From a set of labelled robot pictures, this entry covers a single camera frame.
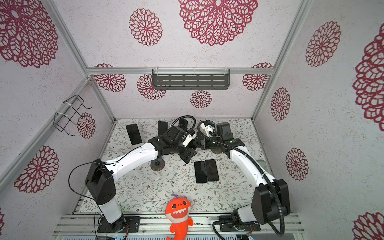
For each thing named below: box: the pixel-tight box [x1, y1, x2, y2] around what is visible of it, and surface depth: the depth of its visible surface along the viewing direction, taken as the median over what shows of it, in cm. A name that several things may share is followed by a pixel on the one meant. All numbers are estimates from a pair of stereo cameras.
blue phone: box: [205, 159, 220, 182], surface depth 92 cm
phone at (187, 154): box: [180, 147, 197, 164], surface depth 74 cm
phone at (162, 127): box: [157, 120, 169, 137], surface depth 97 cm
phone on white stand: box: [126, 123, 142, 145], surface depth 99 cm
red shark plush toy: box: [165, 194, 194, 240], surface depth 71 cm
